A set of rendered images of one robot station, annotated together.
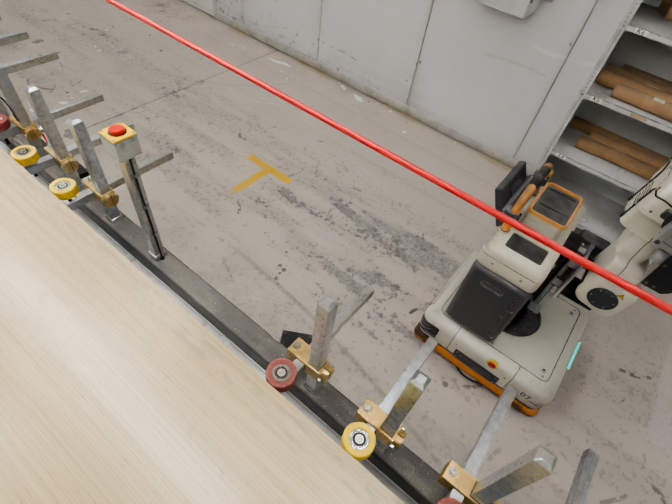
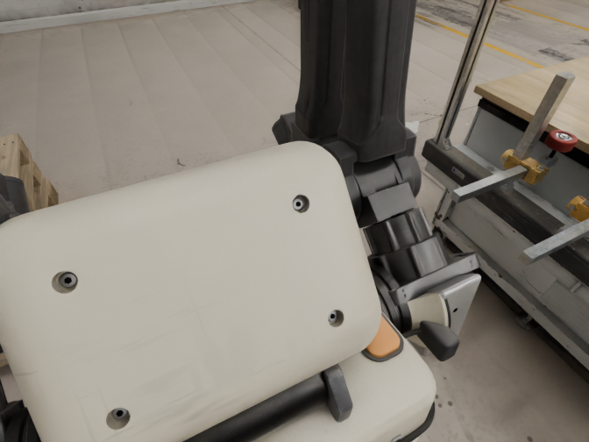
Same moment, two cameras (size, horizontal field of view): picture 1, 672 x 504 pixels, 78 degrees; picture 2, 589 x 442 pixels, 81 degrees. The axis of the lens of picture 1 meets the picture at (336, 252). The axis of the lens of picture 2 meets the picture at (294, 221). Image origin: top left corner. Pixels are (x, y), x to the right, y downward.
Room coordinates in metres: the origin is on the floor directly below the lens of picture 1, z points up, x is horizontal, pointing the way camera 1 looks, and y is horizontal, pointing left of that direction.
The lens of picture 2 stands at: (1.20, -0.97, 1.51)
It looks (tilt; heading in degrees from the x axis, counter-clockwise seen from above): 46 degrees down; 213
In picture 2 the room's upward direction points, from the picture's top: straight up
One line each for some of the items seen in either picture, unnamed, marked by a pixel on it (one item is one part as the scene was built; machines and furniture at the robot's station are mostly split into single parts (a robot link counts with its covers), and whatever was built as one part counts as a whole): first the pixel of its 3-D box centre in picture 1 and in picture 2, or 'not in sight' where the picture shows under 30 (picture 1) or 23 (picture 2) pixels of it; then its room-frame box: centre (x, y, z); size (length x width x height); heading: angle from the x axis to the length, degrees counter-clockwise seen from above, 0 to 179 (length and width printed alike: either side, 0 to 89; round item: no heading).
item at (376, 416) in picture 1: (380, 424); not in sight; (0.40, -0.20, 0.80); 0.14 x 0.06 x 0.05; 59
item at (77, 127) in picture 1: (98, 179); not in sight; (1.03, 0.86, 0.90); 0.04 x 0.04 x 0.48; 59
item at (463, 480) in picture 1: (468, 489); not in sight; (0.27, -0.41, 0.83); 0.14 x 0.06 x 0.05; 59
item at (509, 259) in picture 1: (522, 261); not in sight; (1.28, -0.82, 0.59); 0.55 x 0.34 x 0.83; 149
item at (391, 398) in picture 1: (394, 394); not in sight; (0.49, -0.23, 0.80); 0.43 x 0.03 x 0.04; 149
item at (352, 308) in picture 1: (327, 335); not in sight; (0.62, -0.02, 0.83); 0.43 x 0.03 x 0.04; 149
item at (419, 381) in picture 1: (395, 418); not in sight; (0.39, -0.22, 0.90); 0.04 x 0.04 x 0.48; 59
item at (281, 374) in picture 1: (281, 380); not in sight; (0.45, 0.08, 0.85); 0.08 x 0.08 x 0.11
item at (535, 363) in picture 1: (501, 323); not in sight; (1.23, -0.90, 0.16); 0.67 x 0.64 x 0.25; 59
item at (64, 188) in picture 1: (68, 196); not in sight; (0.96, 0.94, 0.85); 0.08 x 0.08 x 0.11
